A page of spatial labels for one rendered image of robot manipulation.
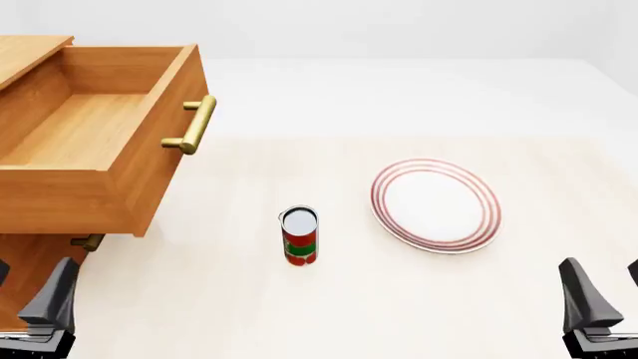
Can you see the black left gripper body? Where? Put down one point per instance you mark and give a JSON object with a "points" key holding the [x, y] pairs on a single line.
{"points": [[35, 344]]}

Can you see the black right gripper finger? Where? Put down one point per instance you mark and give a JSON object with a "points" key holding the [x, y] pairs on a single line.
{"points": [[634, 271], [585, 303]]}

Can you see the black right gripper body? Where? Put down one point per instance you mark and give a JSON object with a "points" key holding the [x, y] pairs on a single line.
{"points": [[605, 346]]}

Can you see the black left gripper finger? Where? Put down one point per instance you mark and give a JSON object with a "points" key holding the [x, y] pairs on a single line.
{"points": [[3, 272], [56, 299]]}

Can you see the closed wooden drawer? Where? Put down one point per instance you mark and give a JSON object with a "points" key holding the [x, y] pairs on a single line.
{"points": [[42, 252]]}

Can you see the open wooden drawer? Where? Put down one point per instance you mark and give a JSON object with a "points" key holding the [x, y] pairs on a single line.
{"points": [[75, 127]]}

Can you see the wooden cabinet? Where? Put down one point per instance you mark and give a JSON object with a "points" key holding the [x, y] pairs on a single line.
{"points": [[25, 52]]}

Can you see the white plate with red rings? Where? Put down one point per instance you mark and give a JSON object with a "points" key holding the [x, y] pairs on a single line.
{"points": [[434, 205]]}

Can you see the red and green tin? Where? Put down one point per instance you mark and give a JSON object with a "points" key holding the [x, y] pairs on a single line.
{"points": [[300, 243]]}

